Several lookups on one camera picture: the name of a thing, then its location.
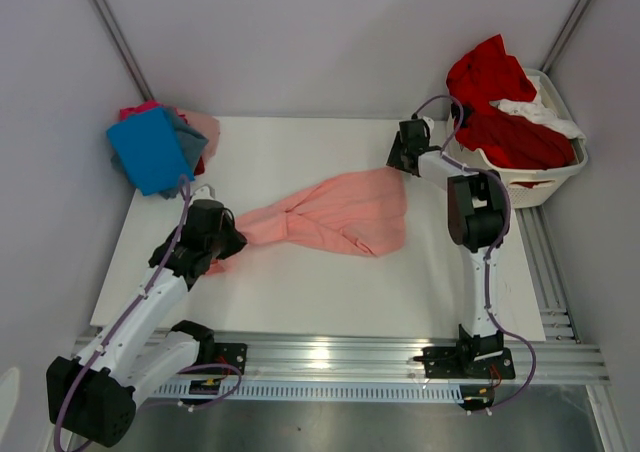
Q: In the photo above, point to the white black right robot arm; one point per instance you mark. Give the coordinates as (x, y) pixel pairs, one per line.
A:
(478, 219)

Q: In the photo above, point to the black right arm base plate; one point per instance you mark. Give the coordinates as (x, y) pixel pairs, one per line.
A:
(448, 362)

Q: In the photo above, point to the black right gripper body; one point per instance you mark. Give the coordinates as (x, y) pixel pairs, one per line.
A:
(404, 149)

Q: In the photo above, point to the left aluminium corner post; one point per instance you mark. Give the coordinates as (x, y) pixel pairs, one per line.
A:
(116, 36)

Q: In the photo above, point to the right aluminium corner post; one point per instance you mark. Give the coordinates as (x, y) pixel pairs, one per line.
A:
(567, 30)

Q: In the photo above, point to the red folded shirt in stack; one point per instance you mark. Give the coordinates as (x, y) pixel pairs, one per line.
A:
(200, 167)

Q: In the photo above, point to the white slotted cable duct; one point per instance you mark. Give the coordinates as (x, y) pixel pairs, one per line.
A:
(250, 389)

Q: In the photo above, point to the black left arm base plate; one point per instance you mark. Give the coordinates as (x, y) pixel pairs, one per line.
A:
(218, 359)

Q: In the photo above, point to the aluminium corner post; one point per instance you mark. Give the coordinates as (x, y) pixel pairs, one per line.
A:
(116, 36)
(567, 30)

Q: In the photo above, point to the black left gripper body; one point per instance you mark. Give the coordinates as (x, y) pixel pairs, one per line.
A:
(213, 240)

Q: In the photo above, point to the grey blue folded shirt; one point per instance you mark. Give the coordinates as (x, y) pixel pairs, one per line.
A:
(191, 141)

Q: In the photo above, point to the pale pink folded shirt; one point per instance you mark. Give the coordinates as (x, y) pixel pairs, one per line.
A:
(206, 125)

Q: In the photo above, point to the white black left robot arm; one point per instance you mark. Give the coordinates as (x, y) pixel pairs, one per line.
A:
(96, 393)

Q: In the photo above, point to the bright red shirt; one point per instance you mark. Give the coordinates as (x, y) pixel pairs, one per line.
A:
(487, 74)

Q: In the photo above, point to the magenta folded shirt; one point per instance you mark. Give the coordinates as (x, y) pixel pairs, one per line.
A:
(124, 113)

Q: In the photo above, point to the white laundry basket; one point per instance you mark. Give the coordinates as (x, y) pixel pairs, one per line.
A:
(528, 187)

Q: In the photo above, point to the blue folded t shirt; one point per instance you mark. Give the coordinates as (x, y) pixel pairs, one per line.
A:
(150, 152)

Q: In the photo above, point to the black garment in basket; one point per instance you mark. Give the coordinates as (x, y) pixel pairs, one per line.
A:
(461, 115)

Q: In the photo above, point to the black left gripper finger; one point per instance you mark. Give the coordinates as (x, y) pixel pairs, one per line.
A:
(222, 251)
(232, 235)

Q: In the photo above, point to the dark red shirt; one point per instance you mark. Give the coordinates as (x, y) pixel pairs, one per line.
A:
(513, 142)

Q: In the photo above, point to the salmon pink t shirt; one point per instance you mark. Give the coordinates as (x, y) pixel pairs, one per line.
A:
(358, 213)

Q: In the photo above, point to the white shirt in basket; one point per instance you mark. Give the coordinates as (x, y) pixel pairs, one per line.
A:
(537, 113)

